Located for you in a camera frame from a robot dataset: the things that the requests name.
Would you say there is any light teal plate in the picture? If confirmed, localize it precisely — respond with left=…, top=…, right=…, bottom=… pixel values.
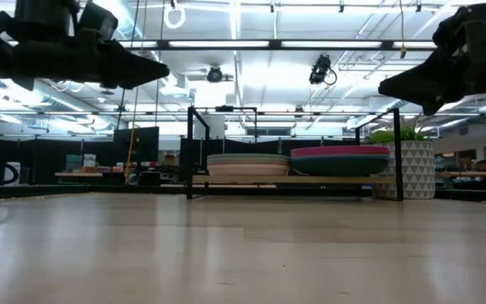
left=207, top=153, right=290, bottom=161

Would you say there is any dark teal plate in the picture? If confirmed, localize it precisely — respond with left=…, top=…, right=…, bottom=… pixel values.
left=289, top=157, right=392, bottom=177

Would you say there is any black overhead camera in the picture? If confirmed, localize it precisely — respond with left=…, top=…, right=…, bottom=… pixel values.
left=308, top=53, right=338, bottom=86

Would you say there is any peach plate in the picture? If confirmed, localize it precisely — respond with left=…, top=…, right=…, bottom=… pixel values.
left=207, top=163, right=290, bottom=177

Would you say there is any pink plate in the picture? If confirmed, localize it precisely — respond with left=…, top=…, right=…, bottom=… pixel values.
left=289, top=144, right=392, bottom=155

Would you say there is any white container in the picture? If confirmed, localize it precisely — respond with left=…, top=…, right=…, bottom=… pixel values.
left=1, top=160, right=22, bottom=187

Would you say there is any round black ceiling fixture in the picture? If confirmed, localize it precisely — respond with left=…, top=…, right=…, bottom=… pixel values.
left=206, top=65, right=225, bottom=84

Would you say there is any wooden background table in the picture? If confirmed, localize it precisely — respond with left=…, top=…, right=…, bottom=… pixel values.
left=436, top=170, right=486, bottom=179
left=54, top=171, right=104, bottom=178

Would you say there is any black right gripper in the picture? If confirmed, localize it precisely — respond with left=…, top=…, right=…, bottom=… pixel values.
left=377, top=3, right=486, bottom=117

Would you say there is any black monitor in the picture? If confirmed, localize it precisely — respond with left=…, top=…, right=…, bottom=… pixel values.
left=112, top=125, right=160, bottom=164

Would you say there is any black wire dish rack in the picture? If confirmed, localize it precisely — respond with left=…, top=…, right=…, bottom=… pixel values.
left=186, top=105, right=405, bottom=203

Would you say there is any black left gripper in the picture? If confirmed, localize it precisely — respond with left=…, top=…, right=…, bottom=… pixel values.
left=0, top=39, right=171, bottom=90

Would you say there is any succulent in white patterned pot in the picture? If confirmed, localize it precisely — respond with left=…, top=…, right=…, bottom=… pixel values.
left=368, top=122, right=437, bottom=200

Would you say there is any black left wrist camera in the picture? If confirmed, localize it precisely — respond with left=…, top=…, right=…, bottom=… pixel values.
left=76, top=1, right=120, bottom=42

